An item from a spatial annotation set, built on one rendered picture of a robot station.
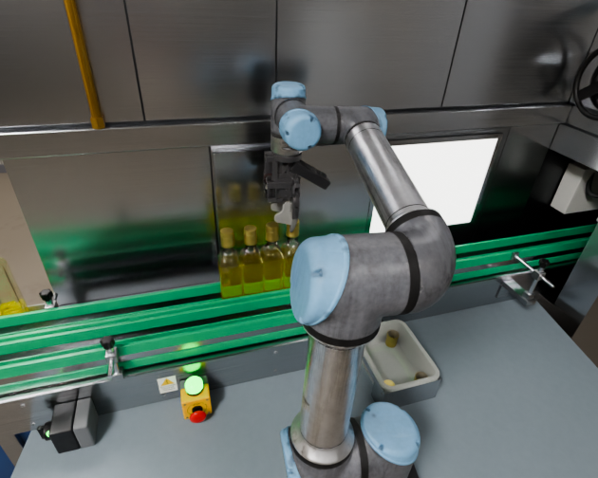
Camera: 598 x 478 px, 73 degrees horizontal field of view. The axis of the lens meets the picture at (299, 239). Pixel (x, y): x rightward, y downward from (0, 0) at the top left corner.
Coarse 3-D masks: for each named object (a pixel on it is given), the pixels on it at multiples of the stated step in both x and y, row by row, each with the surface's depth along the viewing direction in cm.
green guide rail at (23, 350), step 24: (192, 312) 104; (216, 312) 107; (240, 312) 110; (264, 312) 112; (288, 312) 115; (48, 336) 95; (72, 336) 97; (96, 336) 99; (120, 336) 102; (144, 336) 104; (0, 360) 95; (24, 360) 97
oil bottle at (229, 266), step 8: (224, 256) 104; (232, 256) 104; (224, 264) 103; (232, 264) 104; (240, 264) 105; (224, 272) 105; (232, 272) 105; (240, 272) 106; (224, 280) 106; (232, 280) 107; (240, 280) 108; (224, 288) 108; (232, 288) 108; (240, 288) 109; (224, 296) 109; (232, 296) 110; (240, 296) 111
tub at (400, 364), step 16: (384, 336) 123; (400, 336) 123; (368, 352) 121; (384, 352) 121; (400, 352) 121; (416, 352) 115; (384, 368) 116; (400, 368) 116; (416, 368) 116; (432, 368) 109; (384, 384) 103; (400, 384) 103; (416, 384) 104
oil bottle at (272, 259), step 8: (264, 248) 108; (280, 248) 108; (264, 256) 107; (272, 256) 107; (280, 256) 108; (264, 264) 108; (272, 264) 108; (280, 264) 109; (264, 272) 109; (272, 272) 110; (280, 272) 110; (264, 280) 111; (272, 280) 111; (280, 280) 112; (264, 288) 112; (272, 288) 113; (280, 288) 114
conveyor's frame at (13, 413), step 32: (448, 288) 131; (480, 288) 136; (544, 288) 148; (224, 352) 104; (256, 352) 106; (288, 352) 110; (64, 384) 94; (96, 384) 96; (128, 384) 99; (160, 384) 102; (224, 384) 109; (0, 416) 92; (32, 416) 95
